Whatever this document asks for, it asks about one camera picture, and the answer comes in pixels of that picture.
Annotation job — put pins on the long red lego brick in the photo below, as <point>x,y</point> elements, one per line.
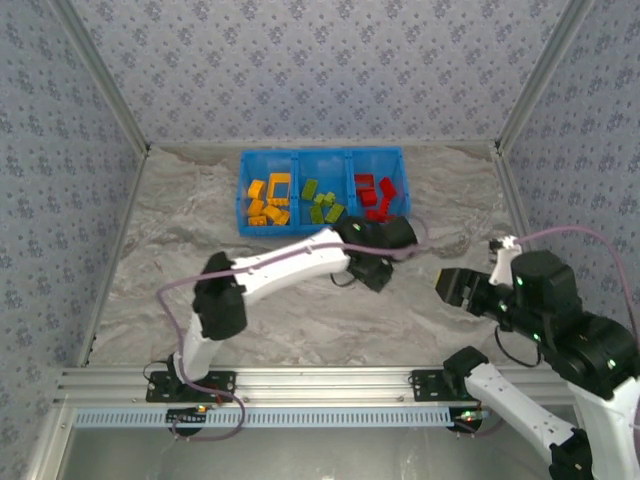
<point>386,205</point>

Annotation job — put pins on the small green lego brick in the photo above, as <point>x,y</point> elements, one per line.
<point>329,198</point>

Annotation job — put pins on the red square lego frame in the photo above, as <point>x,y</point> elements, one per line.
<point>366,177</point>

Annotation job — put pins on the long yellow lego brick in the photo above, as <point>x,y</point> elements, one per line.
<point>257,220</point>

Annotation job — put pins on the yellow square lego frame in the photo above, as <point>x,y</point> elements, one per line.
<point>271,189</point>

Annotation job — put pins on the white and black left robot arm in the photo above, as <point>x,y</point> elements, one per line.
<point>290,260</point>

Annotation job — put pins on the blue plastic bin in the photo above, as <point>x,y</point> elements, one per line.
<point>325,167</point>
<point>380,162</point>
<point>260,165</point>

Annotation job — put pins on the small black electronics board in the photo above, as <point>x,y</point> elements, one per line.
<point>187,416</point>
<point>467,417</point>

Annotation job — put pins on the grey metal panel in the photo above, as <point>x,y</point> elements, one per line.
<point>320,455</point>

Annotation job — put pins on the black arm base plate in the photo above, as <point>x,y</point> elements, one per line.
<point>425,387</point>
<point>222,385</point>

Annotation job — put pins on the long aluminium mounting rail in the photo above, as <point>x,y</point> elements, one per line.
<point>325,382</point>

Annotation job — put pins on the aluminium frame post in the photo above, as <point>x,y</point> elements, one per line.
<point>107,80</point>
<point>541,75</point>

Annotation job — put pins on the aluminium table edge rail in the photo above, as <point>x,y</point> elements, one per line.
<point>132,200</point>

